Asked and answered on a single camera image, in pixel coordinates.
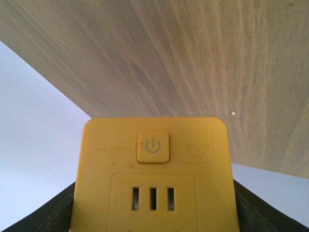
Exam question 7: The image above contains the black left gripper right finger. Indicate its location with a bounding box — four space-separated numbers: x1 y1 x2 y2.
234 180 309 232

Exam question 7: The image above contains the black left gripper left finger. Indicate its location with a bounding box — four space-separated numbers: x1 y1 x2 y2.
3 183 75 232

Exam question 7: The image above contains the yellow cube socket adapter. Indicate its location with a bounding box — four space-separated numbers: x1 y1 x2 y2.
70 117 239 232

